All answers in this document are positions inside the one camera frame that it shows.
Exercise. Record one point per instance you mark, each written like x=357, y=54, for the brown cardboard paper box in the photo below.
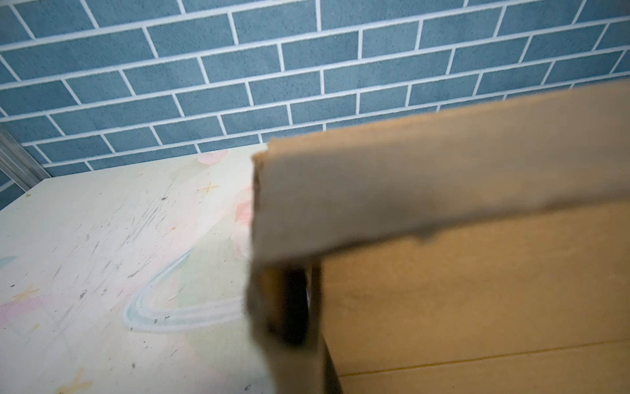
x=483, y=249

